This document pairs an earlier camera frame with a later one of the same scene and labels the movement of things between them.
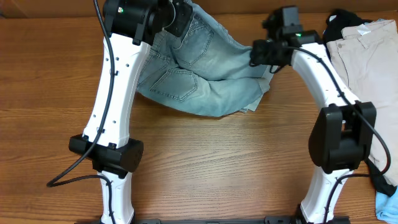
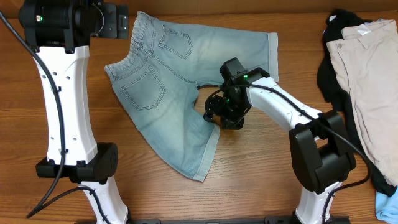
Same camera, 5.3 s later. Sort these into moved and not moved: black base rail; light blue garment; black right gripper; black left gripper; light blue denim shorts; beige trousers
Moved: black left gripper; black right gripper; light blue denim shorts
Not moved: light blue garment; black base rail; beige trousers
